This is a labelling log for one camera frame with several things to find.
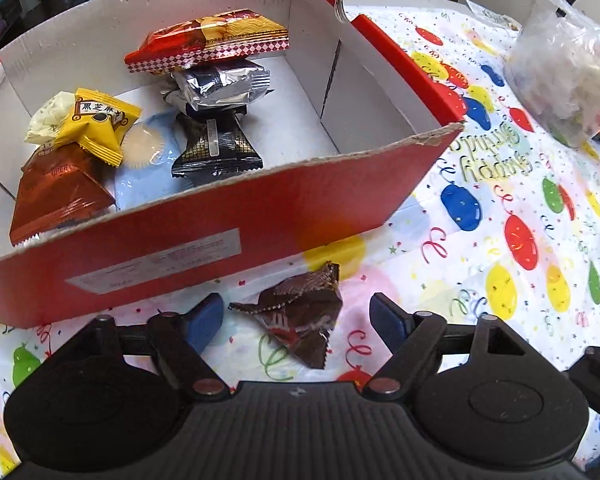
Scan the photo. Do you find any clear bag of white buns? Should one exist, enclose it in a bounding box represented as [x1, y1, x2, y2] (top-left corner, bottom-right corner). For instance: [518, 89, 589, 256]
[502, 0, 600, 148]

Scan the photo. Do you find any reddish brown snack packet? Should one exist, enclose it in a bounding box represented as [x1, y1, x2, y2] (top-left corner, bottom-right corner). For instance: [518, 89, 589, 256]
[9, 142, 117, 247]

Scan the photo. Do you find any yellow snack packet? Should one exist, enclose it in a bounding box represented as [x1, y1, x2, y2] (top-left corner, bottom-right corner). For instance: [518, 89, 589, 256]
[54, 87, 143, 167]

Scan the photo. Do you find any cream snack packet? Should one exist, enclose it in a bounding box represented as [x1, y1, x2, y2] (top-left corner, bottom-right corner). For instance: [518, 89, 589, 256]
[25, 91, 76, 147]

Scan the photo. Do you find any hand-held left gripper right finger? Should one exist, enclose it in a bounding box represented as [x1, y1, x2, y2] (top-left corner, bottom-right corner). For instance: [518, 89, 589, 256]
[362, 292, 556, 401]

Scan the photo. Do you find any red checkered cookie packet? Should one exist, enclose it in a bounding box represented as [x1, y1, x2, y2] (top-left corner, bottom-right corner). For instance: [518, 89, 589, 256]
[124, 8, 290, 75]

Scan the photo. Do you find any light blue cake packet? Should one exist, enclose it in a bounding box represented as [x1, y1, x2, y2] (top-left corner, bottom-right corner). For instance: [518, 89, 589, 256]
[114, 112, 196, 211]

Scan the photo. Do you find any silver black snack packet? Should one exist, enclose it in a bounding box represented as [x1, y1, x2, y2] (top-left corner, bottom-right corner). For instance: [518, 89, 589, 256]
[161, 58, 275, 113]

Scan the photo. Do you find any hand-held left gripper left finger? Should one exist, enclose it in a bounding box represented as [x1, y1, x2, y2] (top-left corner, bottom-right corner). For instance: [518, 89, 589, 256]
[50, 292, 231, 401]

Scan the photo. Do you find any flat clear plastic packet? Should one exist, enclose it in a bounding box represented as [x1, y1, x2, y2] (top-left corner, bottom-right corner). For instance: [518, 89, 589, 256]
[466, 0, 523, 32]

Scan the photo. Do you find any red cardboard box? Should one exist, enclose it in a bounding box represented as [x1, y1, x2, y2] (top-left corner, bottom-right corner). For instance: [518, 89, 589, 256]
[0, 0, 466, 330]

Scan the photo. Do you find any balloon print tablecloth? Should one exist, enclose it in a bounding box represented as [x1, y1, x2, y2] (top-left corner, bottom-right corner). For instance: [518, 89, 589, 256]
[0, 0, 600, 478]

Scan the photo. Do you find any dark brown snack wrapper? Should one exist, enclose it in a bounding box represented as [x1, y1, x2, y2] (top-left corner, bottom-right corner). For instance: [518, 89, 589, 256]
[228, 262, 343, 370]

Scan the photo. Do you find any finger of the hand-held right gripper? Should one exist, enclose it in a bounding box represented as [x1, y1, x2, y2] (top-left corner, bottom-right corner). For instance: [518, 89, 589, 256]
[566, 345, 600, 386]

